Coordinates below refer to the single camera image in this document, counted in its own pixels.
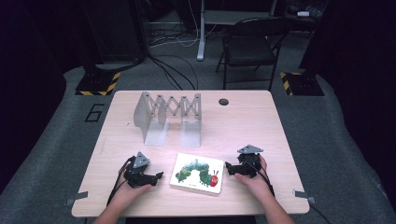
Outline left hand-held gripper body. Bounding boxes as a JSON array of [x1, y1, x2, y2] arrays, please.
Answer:
[[123, 151, 153, 189]]

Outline person's left hand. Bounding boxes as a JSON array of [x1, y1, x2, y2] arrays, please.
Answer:
[[114, 182, 154, 207]]

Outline white-legged grey desk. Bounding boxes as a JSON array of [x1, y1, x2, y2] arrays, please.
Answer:
[[196, 0, 278, 62]]

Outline black cable at table edge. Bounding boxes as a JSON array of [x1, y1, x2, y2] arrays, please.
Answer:
[[307, 203, 333, 224]]

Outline yellow-black striped stand base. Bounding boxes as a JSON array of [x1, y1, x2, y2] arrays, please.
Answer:
[[75, 71, 122, 97], [278, 71, 326, 97]]

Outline grey expandable metal book rack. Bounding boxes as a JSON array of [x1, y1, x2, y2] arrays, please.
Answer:
[[133, 91, 203, 148]]

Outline grey table clamp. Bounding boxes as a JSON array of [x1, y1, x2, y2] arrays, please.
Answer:
[[292, 189, 317, 205], [64, 190, 90, 206]]

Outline black floor cables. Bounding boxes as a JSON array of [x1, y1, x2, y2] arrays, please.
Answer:
[[145, 53, 201, 91]]

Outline white caterpillar picture book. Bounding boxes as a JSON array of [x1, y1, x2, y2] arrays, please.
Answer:
[[169, 151, 226, 197]]

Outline black folding chair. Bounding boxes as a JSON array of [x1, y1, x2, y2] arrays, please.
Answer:
[[215, 16, 292, 92]]

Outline dark cabinet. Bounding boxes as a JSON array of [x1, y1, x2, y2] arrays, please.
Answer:
[[81, 0, 148, 64]]

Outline person's right hand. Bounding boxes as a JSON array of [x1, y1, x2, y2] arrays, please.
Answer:
[[233, 154, 274, 200]]

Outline white floor cables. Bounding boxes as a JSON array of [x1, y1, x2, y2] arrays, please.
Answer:
[[148, 0, 219, 49]]

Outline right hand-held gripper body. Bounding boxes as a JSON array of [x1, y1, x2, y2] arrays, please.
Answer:
[[236, 144, 264, 178]]

